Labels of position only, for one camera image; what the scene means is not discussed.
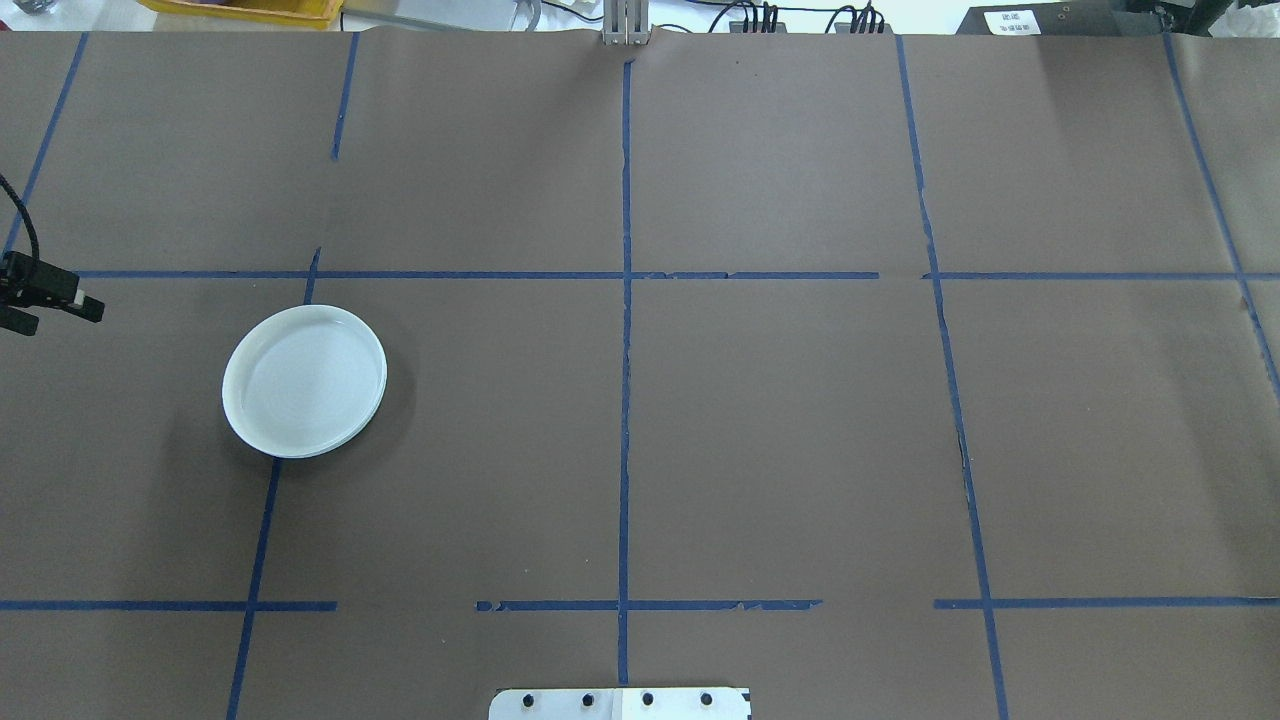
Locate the light blue ceramic plate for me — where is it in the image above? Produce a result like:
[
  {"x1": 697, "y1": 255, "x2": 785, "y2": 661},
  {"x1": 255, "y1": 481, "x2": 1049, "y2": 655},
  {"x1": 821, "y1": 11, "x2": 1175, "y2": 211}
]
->
[{"x1": 221, "y1": 304, "x2": 389, "y2": 461}]

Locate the yellow plastic bin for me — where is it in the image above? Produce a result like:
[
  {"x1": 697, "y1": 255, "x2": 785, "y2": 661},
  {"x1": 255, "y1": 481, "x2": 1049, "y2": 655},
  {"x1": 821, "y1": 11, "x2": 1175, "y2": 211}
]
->
[{"x1": 136, "y1": 0, "x2": 346, "y2": 30}]

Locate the black box with white label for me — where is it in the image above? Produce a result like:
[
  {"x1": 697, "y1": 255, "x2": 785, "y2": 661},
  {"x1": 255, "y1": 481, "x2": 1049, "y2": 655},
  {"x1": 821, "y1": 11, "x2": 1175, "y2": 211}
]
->
[{"x1": 955, "y1": 0, "x2": 1173, "y2": 37}]

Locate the white crumpled sheet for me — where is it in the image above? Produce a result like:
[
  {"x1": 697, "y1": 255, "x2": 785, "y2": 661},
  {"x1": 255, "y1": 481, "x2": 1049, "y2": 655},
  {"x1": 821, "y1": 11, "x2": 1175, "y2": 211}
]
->
[{"x1": 1222, "y1": 0, "x2": 1280, "y2": 40}]

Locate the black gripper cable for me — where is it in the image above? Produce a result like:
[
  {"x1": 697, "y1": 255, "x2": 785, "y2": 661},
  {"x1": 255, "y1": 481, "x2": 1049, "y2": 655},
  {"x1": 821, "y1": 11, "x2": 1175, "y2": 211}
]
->
[{"x1": 0, "y1": 174, "x2": 42, "y2": 259}]

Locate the grey metal frame post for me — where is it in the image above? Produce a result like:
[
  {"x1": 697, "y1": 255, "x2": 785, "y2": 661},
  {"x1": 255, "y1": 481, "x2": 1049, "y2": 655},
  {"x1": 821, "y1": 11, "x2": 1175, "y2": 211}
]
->
[{"x1": 599, "y1": 0, "x2": 652, "y2": 50}]

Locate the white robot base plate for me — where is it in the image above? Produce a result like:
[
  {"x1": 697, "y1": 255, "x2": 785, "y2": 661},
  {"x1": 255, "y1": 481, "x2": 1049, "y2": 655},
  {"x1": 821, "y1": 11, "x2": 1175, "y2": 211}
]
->
[{"x1": 488, "y1": 686, "x2": 752, "y2": 720}]

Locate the black cable bundle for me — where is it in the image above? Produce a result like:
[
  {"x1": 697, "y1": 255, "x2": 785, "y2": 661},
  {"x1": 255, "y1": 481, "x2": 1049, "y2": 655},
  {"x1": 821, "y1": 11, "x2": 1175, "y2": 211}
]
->
[{"x1": 690, "y1": 0, "x2": 891, "y2": 36}]

